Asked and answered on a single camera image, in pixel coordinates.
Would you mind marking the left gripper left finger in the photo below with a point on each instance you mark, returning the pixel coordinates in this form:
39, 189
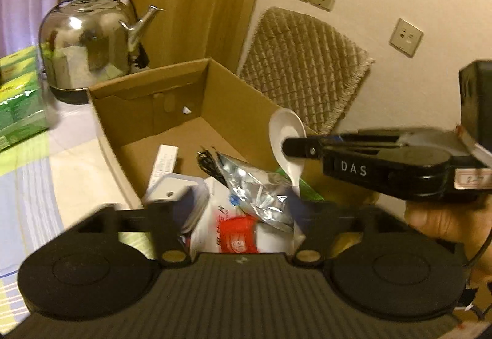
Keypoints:
165, 233

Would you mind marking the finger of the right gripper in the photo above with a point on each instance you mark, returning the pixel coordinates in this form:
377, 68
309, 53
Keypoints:
394, 137
400, 172

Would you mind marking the single wall socket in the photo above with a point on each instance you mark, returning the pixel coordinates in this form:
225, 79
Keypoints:
406, 37

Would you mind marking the white green mecobalamin tablet box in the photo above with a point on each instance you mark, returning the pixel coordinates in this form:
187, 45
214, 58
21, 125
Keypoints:
222, 206

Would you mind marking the person right hand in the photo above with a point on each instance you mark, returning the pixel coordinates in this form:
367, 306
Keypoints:
467, 224

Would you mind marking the green tissue pack bundle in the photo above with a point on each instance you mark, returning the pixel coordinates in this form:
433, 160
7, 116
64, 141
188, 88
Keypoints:
22, 112

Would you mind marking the stainless steel kettle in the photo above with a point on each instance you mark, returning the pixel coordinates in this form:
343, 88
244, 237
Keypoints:
86, 42

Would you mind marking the white blue ointment box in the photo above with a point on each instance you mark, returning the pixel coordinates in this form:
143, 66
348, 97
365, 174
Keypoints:
164, 163

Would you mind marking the brown cardboard box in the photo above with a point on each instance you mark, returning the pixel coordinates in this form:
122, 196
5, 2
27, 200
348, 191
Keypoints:
190, 105

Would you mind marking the checked tablecloth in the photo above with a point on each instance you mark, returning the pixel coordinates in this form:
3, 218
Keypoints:
48, 183

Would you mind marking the quilted beige chair cushion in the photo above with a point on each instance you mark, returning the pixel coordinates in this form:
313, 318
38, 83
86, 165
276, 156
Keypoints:
302, 63

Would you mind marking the white plastic spoon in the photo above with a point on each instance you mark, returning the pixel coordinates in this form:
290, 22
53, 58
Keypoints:
286, 135

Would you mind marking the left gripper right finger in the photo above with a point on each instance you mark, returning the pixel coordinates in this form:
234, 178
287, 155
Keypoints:
317, 221

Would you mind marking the green white medicine box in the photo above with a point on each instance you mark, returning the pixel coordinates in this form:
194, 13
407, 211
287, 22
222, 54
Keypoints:
306, 192

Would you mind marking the silver green foil bag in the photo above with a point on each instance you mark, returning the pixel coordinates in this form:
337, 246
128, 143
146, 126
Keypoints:
268, 196

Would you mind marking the red candy wrapper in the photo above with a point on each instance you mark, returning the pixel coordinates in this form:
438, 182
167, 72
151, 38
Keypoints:
237, 235

